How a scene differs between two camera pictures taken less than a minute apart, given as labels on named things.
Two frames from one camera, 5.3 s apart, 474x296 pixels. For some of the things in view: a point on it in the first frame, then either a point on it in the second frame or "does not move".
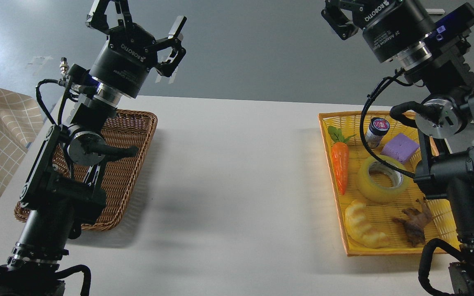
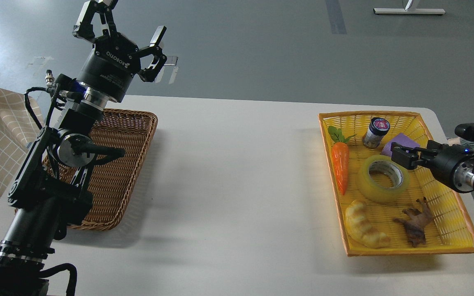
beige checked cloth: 5,123 does not move
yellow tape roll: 401,181 does not move
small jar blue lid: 378,127 does not move
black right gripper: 391,27 -> 454,165
